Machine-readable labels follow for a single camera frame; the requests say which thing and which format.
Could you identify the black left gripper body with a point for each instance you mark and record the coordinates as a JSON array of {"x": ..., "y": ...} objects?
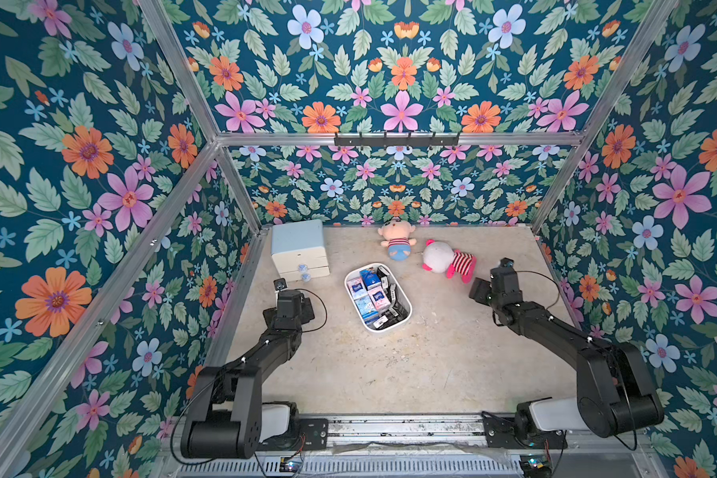
[{"x": 305, "y": 313}]

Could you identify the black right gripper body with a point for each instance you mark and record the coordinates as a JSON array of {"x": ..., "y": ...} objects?
[{"x": 481, "y": 292}]

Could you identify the pink floral Tempo tissue pack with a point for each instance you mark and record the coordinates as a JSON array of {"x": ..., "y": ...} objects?
[{"x": 356, "y": 288}]

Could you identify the dark blue Tempo pack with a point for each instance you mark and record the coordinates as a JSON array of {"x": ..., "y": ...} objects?
[{"x": 366, "y": 309}]

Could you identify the blue cartoon tissue pack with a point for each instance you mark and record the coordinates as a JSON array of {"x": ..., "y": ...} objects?
[{"x": 370, "y": 279}]

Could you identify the white plastic storage box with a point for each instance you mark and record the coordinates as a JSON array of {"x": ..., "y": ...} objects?
[{"x": 399, "y": 320}]

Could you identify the black Face tissue pack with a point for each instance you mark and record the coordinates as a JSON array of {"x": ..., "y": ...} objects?
[
  {"x": 394, "y": 297},
  {"x": 384, "y": 321},
  {"x": 385, "y": 277}
]

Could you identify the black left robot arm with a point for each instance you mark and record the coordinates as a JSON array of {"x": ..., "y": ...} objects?
[{"x": 224, "y": 418}]

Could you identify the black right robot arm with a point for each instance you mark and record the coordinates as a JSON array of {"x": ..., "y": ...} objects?
[{"x": 615, "y": 392}]

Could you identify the small blue-top drawer cabinet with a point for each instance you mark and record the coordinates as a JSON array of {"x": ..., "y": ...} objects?
[{"x": 298, "y": 251}]

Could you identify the white pink plush toy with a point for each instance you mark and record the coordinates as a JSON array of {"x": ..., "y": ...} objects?
[{"x": 440, "y": 258}]

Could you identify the baby doll plush toy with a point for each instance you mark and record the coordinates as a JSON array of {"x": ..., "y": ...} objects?
[{"x": 396, "y": 238}]

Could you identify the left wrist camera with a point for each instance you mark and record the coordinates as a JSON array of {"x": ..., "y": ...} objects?
[{"x": 280, "y": 285}]

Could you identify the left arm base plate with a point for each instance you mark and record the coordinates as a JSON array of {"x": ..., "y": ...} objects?
[{"x": 303, "y": 434}]

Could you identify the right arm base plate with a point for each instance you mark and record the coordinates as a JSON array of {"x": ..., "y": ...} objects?
[{"x": 518, "y": 431}]

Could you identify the black wall hook rail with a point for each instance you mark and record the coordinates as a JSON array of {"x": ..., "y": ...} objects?
[{"x": 382, "y": 140}]

